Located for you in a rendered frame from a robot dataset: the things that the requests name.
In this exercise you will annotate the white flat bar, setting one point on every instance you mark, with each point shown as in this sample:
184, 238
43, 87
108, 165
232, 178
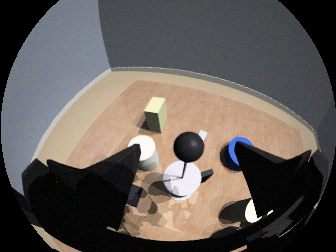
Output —
203, 135

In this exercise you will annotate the blue cylinder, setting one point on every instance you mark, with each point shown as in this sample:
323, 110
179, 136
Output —
230, 155

